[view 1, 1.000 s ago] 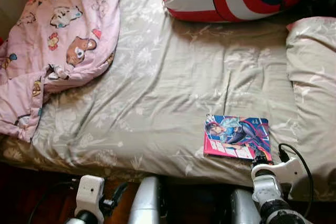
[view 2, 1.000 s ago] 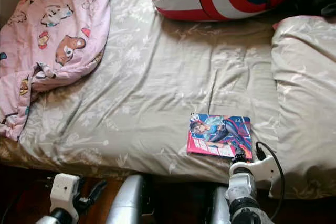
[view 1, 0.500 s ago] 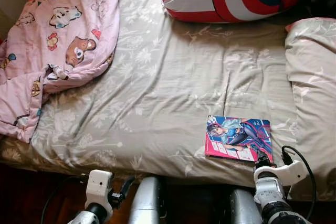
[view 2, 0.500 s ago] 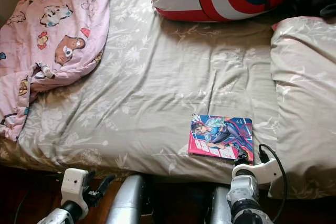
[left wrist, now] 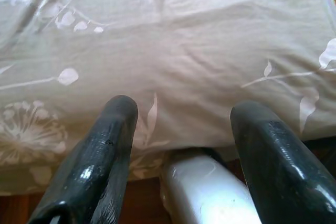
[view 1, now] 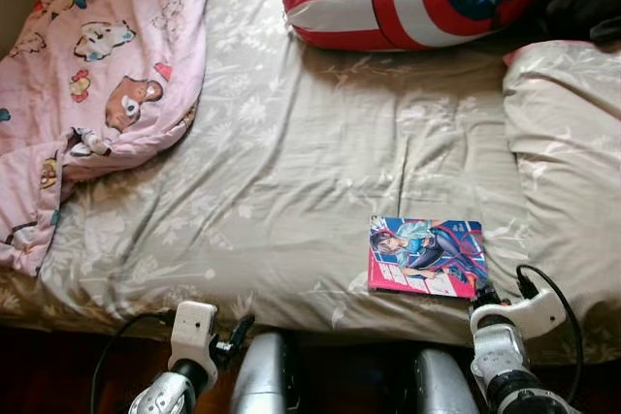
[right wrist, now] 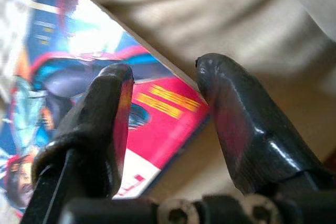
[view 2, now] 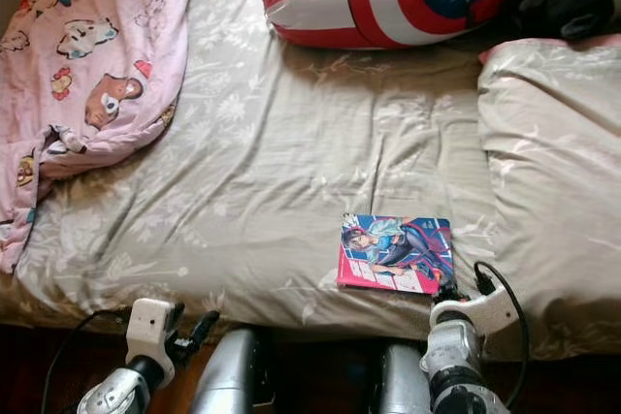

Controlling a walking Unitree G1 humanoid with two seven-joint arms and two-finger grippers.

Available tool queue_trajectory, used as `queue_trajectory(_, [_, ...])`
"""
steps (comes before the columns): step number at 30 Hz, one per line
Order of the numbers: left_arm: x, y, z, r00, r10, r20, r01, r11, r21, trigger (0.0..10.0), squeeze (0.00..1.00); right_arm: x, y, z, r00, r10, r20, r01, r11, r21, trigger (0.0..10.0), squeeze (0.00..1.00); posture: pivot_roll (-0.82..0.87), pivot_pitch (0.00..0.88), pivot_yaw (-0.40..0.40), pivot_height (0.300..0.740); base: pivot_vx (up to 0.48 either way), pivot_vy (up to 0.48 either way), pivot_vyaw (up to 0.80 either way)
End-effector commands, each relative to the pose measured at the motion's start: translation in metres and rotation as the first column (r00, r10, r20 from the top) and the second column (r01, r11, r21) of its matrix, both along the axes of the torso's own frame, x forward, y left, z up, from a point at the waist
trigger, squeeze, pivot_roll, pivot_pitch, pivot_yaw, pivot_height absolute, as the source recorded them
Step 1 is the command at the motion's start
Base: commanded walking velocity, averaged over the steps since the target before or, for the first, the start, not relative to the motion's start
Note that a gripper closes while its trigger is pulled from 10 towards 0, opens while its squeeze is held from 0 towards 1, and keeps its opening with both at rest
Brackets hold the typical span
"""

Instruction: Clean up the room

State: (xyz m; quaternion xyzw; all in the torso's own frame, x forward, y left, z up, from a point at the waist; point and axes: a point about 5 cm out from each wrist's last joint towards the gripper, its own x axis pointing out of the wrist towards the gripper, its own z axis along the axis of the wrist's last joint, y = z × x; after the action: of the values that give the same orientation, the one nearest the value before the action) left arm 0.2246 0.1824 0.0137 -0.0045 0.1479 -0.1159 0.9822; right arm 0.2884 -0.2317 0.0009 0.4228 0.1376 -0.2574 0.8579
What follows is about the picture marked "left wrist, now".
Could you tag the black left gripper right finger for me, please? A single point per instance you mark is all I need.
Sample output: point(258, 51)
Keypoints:
point(278, 171)

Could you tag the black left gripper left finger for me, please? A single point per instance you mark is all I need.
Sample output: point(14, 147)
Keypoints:
point(94, 161)

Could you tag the grey floral bed sheet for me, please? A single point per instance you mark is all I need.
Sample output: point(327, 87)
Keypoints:
point(168, 51)

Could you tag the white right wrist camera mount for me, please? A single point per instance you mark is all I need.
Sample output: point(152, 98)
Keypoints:
point(204, 190)

